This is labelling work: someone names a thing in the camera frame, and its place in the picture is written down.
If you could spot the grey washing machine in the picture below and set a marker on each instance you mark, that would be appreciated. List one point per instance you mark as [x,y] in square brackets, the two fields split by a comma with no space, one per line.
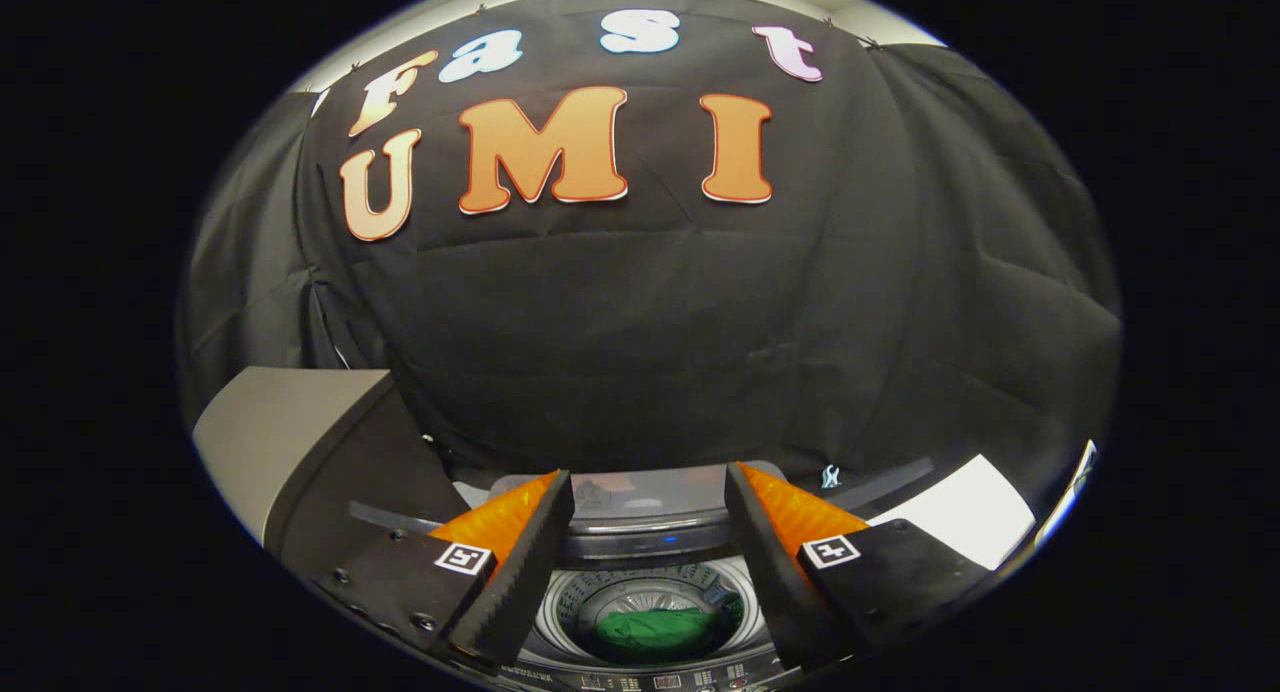
[620,487]

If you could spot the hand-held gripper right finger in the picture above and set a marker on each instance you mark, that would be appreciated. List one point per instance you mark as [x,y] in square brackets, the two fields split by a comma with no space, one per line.
[775,562]

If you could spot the green polo shirt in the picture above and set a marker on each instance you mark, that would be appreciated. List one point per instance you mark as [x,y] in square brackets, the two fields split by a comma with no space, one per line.
[655,632]

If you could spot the grey cabinet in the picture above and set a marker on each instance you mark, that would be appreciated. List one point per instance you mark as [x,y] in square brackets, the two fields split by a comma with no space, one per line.
[270,422]

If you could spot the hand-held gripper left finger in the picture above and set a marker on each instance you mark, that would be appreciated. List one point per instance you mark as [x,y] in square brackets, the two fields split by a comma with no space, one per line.
[530,562]

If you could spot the white board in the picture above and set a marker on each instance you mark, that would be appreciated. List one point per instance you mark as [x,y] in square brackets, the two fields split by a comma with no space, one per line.
[960,512]

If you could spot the dark glass washing machine lid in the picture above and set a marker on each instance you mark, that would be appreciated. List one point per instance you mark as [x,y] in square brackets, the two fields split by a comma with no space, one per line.
[650,544]

